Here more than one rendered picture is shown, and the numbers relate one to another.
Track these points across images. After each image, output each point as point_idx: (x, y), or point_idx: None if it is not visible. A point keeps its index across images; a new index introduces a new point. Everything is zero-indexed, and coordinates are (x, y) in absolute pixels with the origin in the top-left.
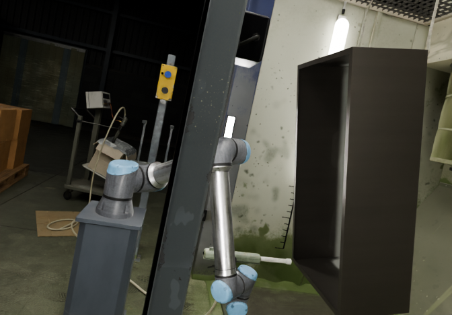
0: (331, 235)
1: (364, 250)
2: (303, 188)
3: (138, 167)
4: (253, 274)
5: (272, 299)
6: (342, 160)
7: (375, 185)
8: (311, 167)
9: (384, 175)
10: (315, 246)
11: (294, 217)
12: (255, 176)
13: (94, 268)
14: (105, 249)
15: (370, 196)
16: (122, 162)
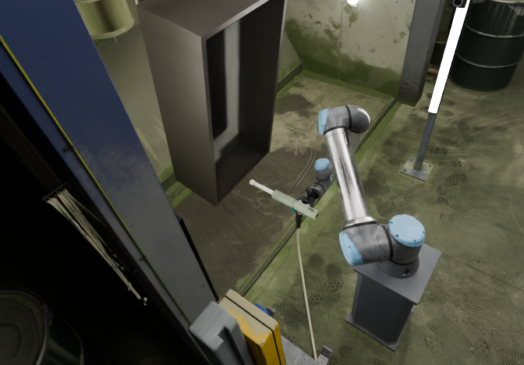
0: (182, 172)
1: (260, 112)
2: (203, 156)
3: (385, 228)
4: (322, 158)
5: None
6: (165, 113)
7: (258, 74)
8: (194, 136)
9: (253, 65)
10: (196, 187)
11: (211, 181)
12: None
13: None
14: None
15: (261, 82)
16: (410, 228)
